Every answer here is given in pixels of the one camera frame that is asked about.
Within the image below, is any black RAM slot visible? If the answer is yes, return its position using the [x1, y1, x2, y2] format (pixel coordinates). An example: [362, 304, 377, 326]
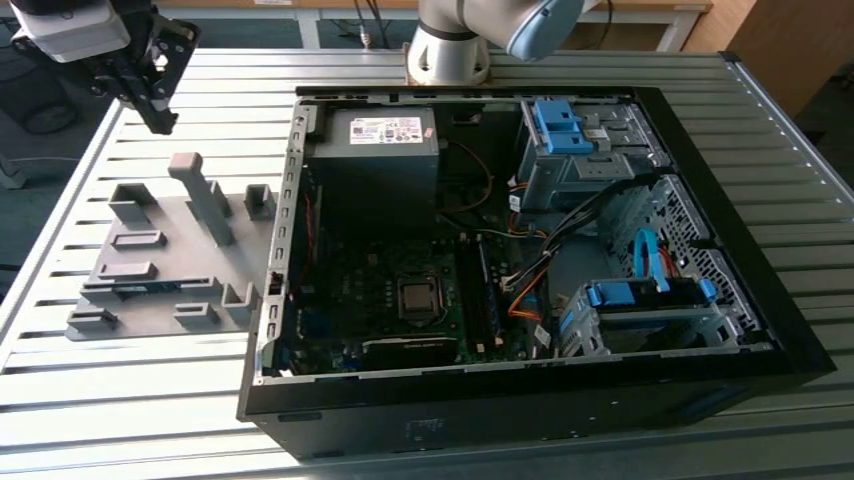
[465, 233, 487, 352]

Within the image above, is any green motherboard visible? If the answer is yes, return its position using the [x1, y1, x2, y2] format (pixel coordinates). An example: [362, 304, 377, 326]
[293, 232, 555, 374]

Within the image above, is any grey floor stand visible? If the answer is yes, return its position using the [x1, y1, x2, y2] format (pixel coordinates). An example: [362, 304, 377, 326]
[0, 149, 30, 190]

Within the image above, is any hard disk in blue carrier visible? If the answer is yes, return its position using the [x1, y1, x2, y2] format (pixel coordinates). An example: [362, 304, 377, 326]
[586, 278, 717, 307]

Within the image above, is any grey power supply unit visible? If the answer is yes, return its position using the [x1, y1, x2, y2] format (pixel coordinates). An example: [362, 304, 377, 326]
[307, 107, 442, 236]

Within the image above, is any silver CPU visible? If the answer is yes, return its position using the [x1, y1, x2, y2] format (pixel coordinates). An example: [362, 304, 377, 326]
[402, 283, 441, 312]

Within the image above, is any black flat wire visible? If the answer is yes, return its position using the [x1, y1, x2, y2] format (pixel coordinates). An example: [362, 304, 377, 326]
[533, 174, 646, 261]

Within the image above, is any blue drive bay latch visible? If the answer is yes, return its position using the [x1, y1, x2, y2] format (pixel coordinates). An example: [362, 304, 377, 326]
[531, 99, 595, 156]

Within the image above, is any wooden desk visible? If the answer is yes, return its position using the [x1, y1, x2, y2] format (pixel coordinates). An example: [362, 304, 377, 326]
[152, 0, 716, 54]

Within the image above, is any grey metal disk bay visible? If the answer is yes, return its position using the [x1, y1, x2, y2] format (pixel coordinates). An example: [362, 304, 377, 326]
[554, 278, 744, 359]

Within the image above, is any orange red wire bundle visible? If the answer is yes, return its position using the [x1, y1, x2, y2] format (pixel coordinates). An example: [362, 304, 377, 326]
[507, 264, 557, 321]

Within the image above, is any black graphics card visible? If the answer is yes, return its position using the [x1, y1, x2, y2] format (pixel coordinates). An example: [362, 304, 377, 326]
[362, 333, 462, 372]

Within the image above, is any blue flat wire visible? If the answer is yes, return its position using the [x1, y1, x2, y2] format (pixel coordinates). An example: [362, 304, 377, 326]
[633, 227, 673, 296]

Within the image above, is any black PC case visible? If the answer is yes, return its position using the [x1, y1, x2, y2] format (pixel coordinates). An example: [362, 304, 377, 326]
[236, 84, 840, 461]

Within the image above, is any thin orange wire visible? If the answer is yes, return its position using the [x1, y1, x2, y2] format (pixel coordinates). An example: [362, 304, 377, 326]
[437, 141, 497, 217]

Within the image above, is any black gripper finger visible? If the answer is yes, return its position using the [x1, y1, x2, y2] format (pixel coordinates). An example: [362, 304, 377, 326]
[92, 64, 166, 135]
[150, 19, 202, 135]

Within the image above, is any black wire bin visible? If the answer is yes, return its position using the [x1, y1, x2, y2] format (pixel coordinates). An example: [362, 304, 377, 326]
[0, 59, 83, 136]

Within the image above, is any metal socket cover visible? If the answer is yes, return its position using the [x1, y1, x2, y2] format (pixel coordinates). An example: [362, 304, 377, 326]
[395, 272, 447, 325]

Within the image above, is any yellow black wire bundle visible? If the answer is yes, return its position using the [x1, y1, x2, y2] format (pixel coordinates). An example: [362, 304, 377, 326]
[477, 225, 555, 242]

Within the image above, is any brown wooden cabinet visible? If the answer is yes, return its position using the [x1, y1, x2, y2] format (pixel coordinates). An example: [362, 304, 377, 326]
[680, 0, 854, 119]

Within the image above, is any grey parts rack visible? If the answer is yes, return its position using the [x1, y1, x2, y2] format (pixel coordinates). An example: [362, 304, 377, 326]
[64, 151, 281, 344]

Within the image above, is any grey metal drive cage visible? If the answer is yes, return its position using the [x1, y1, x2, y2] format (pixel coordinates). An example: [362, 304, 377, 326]
[517, 99, 669, 214]

